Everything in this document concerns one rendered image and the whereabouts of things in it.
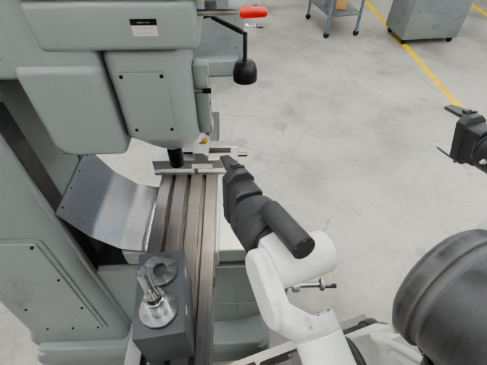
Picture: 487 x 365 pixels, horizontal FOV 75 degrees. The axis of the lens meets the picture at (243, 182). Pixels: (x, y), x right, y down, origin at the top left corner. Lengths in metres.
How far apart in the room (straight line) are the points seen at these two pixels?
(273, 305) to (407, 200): 2.46
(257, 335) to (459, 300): 1.63
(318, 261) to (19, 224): 0.94
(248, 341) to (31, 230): 1.14
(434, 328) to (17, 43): 0.84
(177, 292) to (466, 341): 0.70
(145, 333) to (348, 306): 1.55
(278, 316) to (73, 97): 0.67
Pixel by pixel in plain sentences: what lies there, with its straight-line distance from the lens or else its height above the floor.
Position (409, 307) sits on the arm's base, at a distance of 0.24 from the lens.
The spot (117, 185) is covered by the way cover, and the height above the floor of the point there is 0.99.
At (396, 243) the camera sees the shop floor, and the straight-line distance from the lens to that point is 2.53.
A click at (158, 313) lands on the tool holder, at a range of 0.80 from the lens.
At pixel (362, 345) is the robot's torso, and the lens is 0.90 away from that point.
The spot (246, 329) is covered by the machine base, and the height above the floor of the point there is 0.20.
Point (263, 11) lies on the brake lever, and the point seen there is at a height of 1.70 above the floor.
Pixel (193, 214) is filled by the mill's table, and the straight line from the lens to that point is 1.21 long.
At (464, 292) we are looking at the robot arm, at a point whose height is 1.75.
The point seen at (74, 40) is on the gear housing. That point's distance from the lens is 0.79.
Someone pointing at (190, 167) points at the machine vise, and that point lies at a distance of 1.34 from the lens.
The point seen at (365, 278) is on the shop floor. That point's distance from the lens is 2.30.
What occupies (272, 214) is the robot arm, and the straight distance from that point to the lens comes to 0.46.
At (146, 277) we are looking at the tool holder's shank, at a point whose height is 1.34.
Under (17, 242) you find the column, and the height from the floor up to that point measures 1.05.
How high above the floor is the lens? 1.93
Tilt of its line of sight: 47 degrees down
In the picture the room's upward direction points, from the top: straight up
